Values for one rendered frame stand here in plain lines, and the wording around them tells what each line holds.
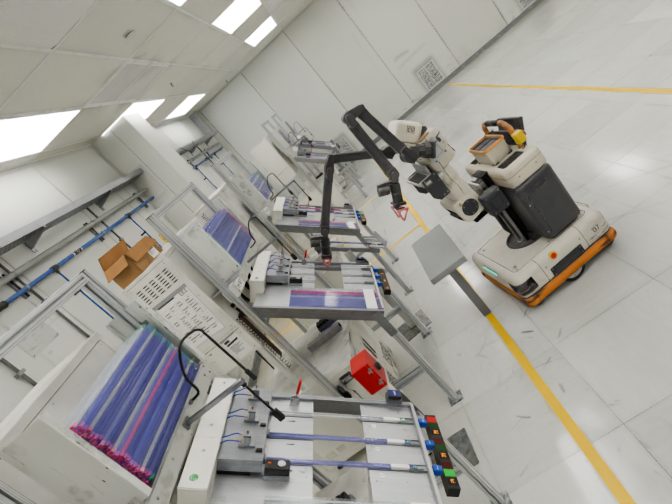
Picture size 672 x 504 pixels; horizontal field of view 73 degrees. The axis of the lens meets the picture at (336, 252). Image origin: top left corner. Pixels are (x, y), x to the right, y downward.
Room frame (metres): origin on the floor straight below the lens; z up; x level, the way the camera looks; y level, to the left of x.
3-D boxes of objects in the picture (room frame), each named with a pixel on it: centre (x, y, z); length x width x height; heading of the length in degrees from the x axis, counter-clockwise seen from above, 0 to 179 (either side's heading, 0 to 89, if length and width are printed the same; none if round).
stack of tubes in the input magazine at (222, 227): (2.76, 0.45, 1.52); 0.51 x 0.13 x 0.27; 168
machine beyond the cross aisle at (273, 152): (7.62, -0.46, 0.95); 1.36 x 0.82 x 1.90; 78
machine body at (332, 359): (2.73, 0.58, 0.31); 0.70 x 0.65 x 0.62; 168
